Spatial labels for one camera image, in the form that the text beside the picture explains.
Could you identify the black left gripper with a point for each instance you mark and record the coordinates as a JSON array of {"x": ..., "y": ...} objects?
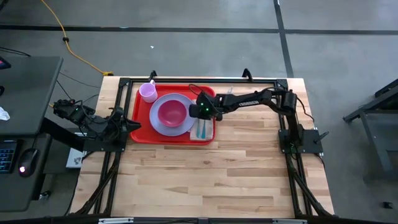
[{"x": 116, "y": 127}]

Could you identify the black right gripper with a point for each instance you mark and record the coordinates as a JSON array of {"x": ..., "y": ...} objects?
[{"x": 206, "y": 107}]

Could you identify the beige cloth napkin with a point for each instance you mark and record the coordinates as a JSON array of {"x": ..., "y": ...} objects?
[{"x": 210, "y": 132}]

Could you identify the lavender plate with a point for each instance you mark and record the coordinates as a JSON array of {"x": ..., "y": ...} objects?
[{"x": 185, "y": 127}]

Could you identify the pale pink mug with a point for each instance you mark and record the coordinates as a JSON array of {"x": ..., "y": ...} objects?
[{"x": 148, "y": 91}]

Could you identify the reddish pink bowl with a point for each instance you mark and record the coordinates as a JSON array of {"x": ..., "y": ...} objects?
[{"x": 172, "y": 113}]

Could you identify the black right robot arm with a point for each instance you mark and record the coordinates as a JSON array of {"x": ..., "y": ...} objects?
[{"x": 245, "y": 101}]

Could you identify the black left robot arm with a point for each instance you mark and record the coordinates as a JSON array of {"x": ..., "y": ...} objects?
[{"x": 93, "y": 124}]

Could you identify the red plastic tray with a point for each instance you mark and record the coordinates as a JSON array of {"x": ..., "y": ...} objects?
[{"x": 140, "y": 133}]

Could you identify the white printed box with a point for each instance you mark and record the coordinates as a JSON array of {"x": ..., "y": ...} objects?
[{"x": 74, "y": 160}]

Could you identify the black computer mouse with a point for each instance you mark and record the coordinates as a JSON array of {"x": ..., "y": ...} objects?
[{"x": 28, "y": 161}]

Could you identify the grey side desk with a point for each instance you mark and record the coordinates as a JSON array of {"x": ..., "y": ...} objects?
[{"x": 28, "y": 90}]

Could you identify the black caster wheel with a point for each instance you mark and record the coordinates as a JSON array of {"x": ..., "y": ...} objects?
[{"x": 45, "y": 195}]

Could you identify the white crumpled tissue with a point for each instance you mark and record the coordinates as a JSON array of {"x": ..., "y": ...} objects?
[{"x": 3, "y": 115}]

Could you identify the backlit black keyboard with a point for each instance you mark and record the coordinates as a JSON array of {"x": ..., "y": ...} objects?
[{"x": 6, "y": 155}]

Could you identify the black device with pink screen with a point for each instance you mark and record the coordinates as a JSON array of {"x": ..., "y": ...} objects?
[{"x": 3, "y": 63}]

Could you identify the dark grey metal table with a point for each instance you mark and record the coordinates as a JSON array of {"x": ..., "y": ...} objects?
[{"x": 382, "y": 124}]

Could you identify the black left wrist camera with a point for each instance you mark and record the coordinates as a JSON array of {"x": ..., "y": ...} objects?
[{"x": 118, "y": 113}]

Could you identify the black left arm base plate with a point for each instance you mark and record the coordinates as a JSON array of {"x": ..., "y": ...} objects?
[{"x": 93, "y": 147}]

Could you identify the black frame clamp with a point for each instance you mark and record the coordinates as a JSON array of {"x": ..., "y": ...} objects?
[
  {"x": 247, "y": 75},
  {"x": 152, "y": 75}
]

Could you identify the black aluminium table frame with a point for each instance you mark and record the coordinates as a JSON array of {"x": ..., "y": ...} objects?
[{"x": 174, "y": 81}]

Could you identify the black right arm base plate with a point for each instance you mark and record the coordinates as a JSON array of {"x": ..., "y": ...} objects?
[{"x": 311, "y": 141}]

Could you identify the silver metal bracket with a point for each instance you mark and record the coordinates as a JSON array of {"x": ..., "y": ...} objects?
[
  {"x": 115, "y": 220},
  {"x": 289, "y": 221}
]

